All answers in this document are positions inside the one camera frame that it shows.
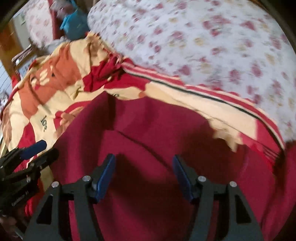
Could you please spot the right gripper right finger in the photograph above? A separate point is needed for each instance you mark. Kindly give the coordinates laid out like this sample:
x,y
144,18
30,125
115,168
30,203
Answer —
x,y
220,210

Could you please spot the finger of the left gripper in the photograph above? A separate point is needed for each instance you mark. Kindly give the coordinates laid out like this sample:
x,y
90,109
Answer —
x,y
11,160
37,165

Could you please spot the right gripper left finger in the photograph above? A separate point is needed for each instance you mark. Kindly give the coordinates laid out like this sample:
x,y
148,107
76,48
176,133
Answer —
x,y
51,220

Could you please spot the dark red garment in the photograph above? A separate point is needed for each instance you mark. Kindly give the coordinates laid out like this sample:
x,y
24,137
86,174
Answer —
x,y
144,200

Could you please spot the person's left hand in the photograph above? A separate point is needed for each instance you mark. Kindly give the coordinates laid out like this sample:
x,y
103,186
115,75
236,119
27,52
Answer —
x,y
9,223

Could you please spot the red orange patterned blanket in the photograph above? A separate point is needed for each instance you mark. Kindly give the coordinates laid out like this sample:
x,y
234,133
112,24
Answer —
x,y
58,87

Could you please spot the blue plastic bag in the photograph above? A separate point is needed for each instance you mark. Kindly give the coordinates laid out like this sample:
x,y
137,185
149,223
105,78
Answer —
x,y
75,25

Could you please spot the white floral quilt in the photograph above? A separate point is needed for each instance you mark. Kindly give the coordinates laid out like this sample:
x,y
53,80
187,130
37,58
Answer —
x,y
233,46

